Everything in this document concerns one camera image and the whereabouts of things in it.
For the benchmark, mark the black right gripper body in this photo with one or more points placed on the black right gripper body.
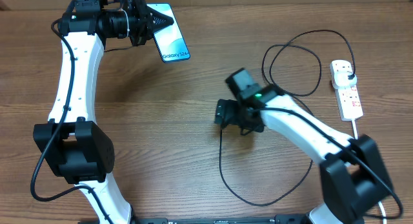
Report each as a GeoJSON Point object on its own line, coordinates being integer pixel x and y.
{"type": "Point", "coordinates": [237, 117]}

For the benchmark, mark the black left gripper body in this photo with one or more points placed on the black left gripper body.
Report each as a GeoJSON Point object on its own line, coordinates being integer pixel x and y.
{"type": "Point", "coordinates": [139, 27]}

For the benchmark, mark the Galaxy smartphone blue screen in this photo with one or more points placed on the Galaxy smartphone blue screen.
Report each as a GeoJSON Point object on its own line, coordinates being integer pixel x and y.
{"type": "Point", "coordinates": [169, 41]}

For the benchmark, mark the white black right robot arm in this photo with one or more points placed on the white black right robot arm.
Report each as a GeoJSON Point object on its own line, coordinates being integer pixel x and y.
{"type": "Point", "coordinates": [354, 180]}

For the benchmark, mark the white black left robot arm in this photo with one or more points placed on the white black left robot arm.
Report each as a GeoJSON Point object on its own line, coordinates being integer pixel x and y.
{"type": "Point", "coordinates": [71, 143]}

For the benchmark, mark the white charger plug adapter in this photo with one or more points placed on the white charger plug adapter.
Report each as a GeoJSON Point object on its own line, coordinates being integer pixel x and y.
{"type": "Point", "coordinates": [342, 80]}

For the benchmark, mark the white power strip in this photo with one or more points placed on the white power strip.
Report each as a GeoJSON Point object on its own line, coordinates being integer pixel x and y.
{"type": "Point", "coordinates": [348, 100]}

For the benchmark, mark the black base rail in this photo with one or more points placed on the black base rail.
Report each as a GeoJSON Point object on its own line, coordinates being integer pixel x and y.
{"type": "Point", "coordinates": [277, 219]}

